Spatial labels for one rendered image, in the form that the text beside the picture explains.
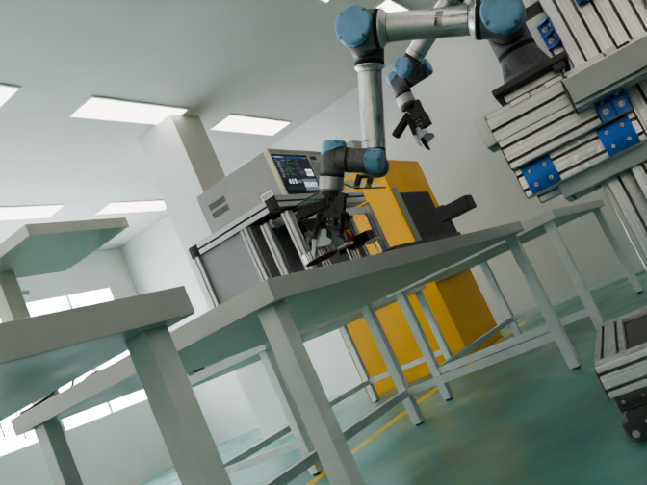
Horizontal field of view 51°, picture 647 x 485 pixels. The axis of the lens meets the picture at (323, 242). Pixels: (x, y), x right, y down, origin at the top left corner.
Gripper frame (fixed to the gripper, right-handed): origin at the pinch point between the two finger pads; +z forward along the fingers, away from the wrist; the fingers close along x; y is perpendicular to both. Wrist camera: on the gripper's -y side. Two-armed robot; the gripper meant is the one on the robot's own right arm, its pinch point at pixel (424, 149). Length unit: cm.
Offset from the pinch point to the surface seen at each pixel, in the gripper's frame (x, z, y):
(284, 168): -51, -8, -41
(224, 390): 555, 48, -502
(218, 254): -64, 11, -73
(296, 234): -69, 19, -40
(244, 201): -54, -4, -60
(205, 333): -148, 45, -37
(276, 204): -70, 7, -41
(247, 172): -55, -13, -54
